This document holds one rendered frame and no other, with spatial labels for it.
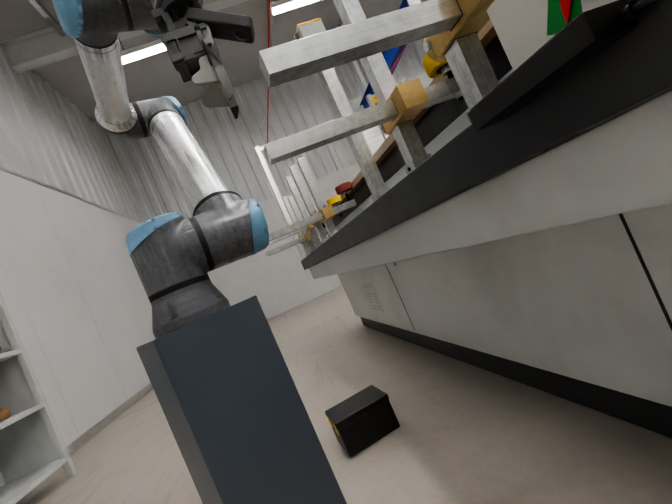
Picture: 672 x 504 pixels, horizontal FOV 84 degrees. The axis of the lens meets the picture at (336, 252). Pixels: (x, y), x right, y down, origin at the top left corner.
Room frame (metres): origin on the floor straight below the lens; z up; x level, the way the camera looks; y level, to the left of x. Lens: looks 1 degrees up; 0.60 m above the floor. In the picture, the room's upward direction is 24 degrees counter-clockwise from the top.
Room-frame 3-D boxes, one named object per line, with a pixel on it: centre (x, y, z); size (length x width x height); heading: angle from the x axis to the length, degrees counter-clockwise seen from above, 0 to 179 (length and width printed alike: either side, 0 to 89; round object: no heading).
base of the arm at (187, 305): (0.94, 0.40, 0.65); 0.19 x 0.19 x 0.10
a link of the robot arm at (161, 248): (0.95, 0.39, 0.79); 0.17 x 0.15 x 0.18; 115
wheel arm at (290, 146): (0.72, -0.17, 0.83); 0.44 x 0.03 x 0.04; 102
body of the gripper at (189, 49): (0.67, 0.09, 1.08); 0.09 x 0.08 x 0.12; 98
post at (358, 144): (1.03, -0.18, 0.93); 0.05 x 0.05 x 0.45; 12
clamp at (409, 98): (0.76, -0.24, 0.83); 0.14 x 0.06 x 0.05; 12
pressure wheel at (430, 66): (0.76, -0.36, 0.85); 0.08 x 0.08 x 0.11
